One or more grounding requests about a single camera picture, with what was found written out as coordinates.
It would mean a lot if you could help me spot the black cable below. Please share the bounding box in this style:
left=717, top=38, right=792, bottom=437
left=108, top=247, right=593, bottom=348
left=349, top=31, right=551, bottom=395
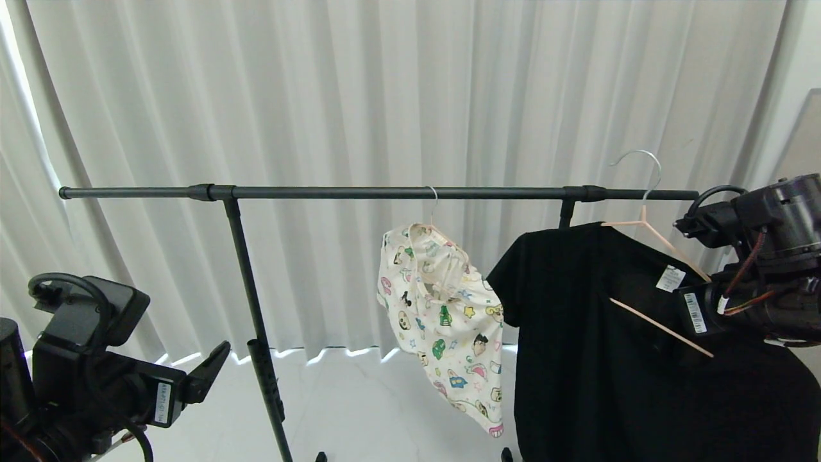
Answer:
left=685, top=184, right=750, bottom=219
left=27, top=272, right=111, bottom=334

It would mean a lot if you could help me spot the black clothes rack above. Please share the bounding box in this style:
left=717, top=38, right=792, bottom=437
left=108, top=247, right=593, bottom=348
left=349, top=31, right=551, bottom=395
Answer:
left=58, top=184, right=700, bottom=462

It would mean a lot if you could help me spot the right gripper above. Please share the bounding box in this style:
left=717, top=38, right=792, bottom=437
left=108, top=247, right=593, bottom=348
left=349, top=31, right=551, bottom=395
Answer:
left=673, top=280, right=733, bottom=338

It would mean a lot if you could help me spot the pink clothes hanger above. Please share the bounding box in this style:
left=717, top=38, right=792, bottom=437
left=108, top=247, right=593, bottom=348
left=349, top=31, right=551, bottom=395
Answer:
left=601, top=150, right=715, bottom=359
left=410, top=186, right=472, bottom=302

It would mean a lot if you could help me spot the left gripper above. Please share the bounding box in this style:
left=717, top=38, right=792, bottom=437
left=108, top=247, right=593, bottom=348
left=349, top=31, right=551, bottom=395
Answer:
left=64, top=340, right=232, bottom=455

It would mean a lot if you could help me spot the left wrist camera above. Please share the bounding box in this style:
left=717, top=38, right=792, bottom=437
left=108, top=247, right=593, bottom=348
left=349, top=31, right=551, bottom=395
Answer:
left=29, top=276, right=152, bottom=398

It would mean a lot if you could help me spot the black garment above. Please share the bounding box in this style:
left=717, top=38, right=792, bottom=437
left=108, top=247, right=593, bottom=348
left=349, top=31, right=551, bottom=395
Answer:
left=486, top=221, right=821, bottom=462

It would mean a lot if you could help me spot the white curtain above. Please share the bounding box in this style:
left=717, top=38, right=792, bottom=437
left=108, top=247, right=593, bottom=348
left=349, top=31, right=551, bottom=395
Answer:
left=0, top=0, right=793, bottom=363

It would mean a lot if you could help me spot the cream printed garment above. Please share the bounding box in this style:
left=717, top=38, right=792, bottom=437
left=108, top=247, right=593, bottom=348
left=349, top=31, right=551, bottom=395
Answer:
left=377, top=223, right=506, bottom=440

